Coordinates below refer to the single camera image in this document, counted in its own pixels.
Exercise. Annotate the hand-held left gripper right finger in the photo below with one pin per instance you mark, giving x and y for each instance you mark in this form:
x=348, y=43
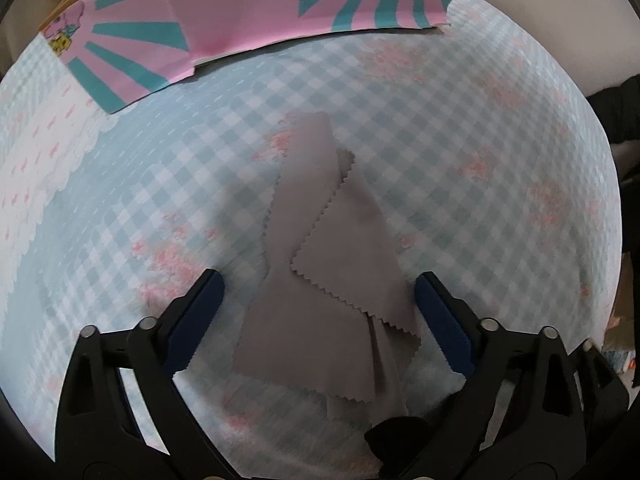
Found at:
x=442, y=325

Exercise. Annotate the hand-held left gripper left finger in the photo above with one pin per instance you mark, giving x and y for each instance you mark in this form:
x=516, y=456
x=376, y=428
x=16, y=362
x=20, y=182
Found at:
x=197, y=320

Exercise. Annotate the grey zigzag-edged cloth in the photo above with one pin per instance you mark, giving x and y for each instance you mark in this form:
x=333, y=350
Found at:
x=325, y=285

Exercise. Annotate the pink striped cardboard box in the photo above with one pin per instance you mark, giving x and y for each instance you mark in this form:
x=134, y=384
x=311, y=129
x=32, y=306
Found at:
x=225, y=25

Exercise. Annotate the black cloth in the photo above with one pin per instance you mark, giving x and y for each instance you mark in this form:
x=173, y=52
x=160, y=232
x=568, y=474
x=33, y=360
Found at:
x=400, y=435

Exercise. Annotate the blue checkered bedsheet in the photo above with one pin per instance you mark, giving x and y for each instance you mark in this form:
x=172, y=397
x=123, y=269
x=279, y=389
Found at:
x=450, y=160

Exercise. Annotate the black jacket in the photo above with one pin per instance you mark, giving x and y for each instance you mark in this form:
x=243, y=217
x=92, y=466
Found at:
x=615, y=110

